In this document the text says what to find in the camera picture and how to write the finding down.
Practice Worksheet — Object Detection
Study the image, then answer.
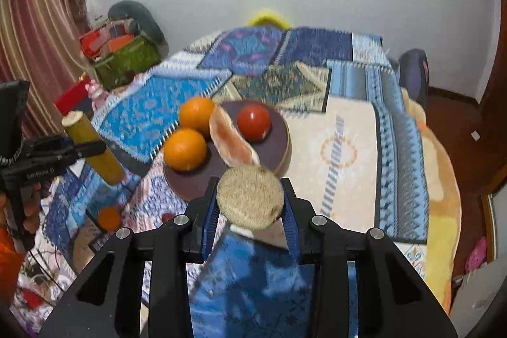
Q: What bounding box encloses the blue patchwork bedspread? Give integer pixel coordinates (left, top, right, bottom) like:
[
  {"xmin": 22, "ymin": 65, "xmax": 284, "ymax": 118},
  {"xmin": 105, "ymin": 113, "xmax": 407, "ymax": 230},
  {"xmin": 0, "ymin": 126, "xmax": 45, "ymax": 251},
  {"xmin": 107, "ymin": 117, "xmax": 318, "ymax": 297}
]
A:
[{"xmin": 11, "ymin": 25, "xmax": 431, "ymax": 338}]

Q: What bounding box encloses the dark purple chair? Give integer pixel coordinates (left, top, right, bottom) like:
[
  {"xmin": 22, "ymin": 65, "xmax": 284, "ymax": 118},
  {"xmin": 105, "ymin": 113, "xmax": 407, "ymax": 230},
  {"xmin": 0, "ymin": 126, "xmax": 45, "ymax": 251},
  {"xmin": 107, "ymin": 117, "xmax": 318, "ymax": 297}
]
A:
[{"xmin": 399, "ymin": 49, "xmax": 429, "ymax": 108}]

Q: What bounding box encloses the yellow curved cushion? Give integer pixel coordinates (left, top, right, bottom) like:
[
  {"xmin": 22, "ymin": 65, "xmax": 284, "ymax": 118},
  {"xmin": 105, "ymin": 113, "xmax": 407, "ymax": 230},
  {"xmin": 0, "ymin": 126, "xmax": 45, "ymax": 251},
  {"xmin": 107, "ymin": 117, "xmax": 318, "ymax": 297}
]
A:
[{"xmin": 247, "ymin": 9, "xmax": 292, "ymax": 30}]

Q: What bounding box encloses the small tangerine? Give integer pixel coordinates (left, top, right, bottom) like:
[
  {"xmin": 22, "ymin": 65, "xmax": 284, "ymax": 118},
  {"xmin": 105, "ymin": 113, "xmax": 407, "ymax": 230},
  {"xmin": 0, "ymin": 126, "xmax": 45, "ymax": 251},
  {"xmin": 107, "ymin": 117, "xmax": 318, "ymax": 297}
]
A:
[{"xmin": 97, "ymin": 207, "xmax": 122, "ymax": 233}]

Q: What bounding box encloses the peeled pomelo wedge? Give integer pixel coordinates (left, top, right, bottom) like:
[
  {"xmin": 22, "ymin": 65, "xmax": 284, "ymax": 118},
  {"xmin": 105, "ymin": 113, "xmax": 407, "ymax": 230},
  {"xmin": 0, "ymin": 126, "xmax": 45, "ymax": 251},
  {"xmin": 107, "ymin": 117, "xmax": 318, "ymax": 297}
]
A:
[{"xmin": 209, "ymin": 105, "xmax": 260, "ymax": 168}]

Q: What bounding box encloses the striped red curtain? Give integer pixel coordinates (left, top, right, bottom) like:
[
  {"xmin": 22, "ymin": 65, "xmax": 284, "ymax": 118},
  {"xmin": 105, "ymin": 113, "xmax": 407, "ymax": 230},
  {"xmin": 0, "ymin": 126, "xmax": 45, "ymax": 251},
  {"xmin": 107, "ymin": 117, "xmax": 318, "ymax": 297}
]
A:
[{"xmin": 1, "ymin": 0, "xmax": 94, "ymax": 137}]

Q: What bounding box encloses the grey plush toy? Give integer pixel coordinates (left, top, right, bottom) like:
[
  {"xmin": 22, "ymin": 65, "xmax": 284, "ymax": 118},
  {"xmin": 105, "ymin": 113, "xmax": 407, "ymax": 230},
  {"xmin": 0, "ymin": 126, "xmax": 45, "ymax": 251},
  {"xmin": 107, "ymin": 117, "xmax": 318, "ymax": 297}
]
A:
[{"xmin": 107, "ymin": 0, "xmax": 166, "ymax": 45}]

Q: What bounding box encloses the red tomato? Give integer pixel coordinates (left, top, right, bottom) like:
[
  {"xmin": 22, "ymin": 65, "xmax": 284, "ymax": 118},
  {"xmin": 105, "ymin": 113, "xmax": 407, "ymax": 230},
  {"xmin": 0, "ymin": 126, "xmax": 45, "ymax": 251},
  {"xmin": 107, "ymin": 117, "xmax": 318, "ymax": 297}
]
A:
[{"xmin": 236, "ymin": 104, "xmax": 272, "ymax": 142}]

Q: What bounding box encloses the large orange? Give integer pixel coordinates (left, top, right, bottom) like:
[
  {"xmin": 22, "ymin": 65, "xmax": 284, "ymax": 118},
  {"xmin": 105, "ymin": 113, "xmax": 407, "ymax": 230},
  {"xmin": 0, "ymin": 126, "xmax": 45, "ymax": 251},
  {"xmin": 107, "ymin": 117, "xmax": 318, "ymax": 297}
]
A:
[
  {"xmin": 179, "ymin": 96, "xmax": 215, "ymax": 139},
  {"xmin": 163, "ymin": 128, "xmax": 207, "ymax": 172}
]

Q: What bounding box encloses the pink piggy toy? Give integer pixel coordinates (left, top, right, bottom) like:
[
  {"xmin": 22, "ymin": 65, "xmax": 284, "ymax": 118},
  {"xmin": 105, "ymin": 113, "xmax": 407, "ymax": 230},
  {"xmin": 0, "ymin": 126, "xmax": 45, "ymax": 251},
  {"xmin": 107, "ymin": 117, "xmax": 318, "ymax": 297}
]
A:
[{"xmin": 85, "ymin": 80, "xmax": 108, "ymax": 112}]

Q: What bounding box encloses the small dark red fruit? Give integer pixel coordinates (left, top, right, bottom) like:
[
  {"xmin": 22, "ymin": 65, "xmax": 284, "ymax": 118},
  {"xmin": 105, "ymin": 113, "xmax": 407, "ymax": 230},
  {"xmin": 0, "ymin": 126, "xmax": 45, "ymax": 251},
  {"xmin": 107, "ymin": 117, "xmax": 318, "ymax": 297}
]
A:
[{"xmin": 161, "ymin": 213, "xmax": 175, "ymax": 223}]

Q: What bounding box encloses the green storage box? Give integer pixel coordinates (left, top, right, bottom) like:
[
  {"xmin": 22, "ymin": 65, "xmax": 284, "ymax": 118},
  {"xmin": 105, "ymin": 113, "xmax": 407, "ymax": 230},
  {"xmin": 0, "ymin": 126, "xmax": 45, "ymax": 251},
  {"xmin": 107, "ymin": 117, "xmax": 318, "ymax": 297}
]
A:
[{"xmin": 94, "ymin": 36, "xmax": 161, "ymax": 90}]

